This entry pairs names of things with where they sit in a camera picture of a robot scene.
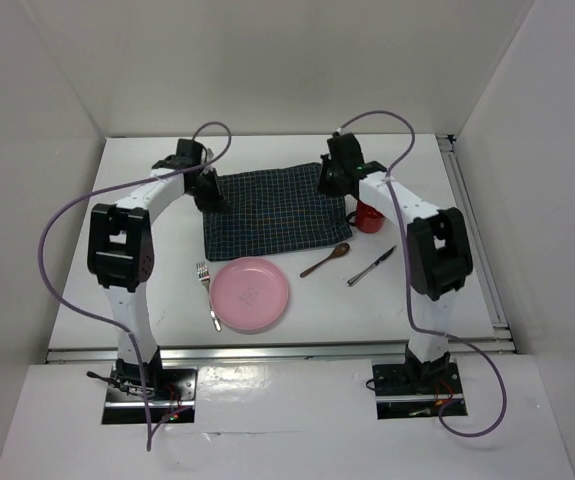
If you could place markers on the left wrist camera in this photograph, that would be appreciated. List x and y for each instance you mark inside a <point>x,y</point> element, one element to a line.
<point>191,153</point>

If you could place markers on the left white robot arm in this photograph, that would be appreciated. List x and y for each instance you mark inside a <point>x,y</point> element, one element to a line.
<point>121,256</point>

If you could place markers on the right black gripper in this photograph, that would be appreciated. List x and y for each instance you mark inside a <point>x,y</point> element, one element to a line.
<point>323,186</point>

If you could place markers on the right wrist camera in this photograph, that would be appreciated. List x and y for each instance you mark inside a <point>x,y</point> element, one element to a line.
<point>345,151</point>

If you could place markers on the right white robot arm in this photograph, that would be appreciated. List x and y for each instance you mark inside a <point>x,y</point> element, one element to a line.
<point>436,254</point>

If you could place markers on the red mug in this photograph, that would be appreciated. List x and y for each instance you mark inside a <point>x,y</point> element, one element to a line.
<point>366,219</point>

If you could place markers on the front aluminium rail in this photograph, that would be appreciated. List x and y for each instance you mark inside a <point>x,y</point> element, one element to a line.
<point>241,353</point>

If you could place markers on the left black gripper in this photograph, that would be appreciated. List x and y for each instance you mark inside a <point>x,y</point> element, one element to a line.
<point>214,201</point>

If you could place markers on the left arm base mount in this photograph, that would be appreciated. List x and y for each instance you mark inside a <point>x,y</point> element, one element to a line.
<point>174,398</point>

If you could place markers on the silver table knife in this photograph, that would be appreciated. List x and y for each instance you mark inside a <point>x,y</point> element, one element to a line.
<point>356,278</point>

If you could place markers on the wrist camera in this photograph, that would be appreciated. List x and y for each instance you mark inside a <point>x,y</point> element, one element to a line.
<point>345,151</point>
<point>191,153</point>

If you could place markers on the pink plate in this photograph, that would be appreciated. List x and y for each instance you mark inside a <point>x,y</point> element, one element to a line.
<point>249,294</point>

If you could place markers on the silver fork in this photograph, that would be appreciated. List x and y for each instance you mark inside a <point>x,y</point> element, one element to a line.
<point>205,280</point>

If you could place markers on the dark checkered cloth napkin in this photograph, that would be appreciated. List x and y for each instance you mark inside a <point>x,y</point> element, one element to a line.
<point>272,212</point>

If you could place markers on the brown wooden spoon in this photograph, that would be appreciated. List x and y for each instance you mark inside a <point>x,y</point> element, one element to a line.
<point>338,251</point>

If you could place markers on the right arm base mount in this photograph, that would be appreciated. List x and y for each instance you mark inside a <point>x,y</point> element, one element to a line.
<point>397,397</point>

